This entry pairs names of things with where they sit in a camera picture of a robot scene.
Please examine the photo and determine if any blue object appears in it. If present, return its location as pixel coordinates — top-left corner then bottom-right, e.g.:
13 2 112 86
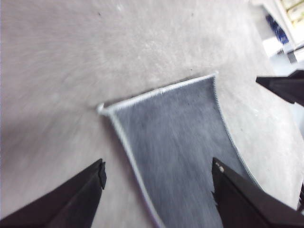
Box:
265 13 289 45

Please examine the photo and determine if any grey table cloth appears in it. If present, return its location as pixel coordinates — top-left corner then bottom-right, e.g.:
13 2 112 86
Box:
0 0 303 228

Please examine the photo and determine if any white desk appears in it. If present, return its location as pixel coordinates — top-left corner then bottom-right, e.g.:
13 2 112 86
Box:
250 0 304 59

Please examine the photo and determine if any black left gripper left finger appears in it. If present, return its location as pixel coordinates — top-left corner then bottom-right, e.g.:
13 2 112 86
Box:
0 158 107 228

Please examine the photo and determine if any purple towel with grey hem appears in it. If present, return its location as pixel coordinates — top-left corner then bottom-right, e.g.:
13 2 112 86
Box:
96 71 260 228

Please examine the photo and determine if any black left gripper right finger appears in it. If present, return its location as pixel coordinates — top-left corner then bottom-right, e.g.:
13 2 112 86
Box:
210 157 304 228

